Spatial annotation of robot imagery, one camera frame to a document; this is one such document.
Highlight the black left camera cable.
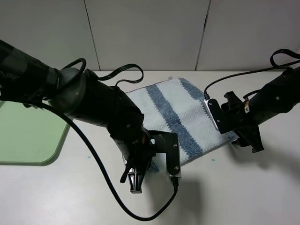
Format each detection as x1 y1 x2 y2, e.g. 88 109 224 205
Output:
42 58 180 214

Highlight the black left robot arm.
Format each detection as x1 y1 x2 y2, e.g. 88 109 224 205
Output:
0 42 155 193

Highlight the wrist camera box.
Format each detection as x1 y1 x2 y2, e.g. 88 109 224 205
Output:
165 133 181 179
204 98 226 134

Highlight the blue white striped towel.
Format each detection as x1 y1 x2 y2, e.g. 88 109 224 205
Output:
127 78 238 165

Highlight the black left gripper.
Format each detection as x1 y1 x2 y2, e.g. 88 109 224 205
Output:
109 121 166 194

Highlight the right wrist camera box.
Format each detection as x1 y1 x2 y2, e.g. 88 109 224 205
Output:
204 98 226 134

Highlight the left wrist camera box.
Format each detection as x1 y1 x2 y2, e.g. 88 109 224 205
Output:
165 133 181 179

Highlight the green plastic tray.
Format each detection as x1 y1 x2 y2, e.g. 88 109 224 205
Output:
0 101 69 166

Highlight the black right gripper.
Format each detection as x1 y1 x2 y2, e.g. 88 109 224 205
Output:
221 91 264 153

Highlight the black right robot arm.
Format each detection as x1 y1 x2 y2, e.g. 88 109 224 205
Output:
221 67 300 153

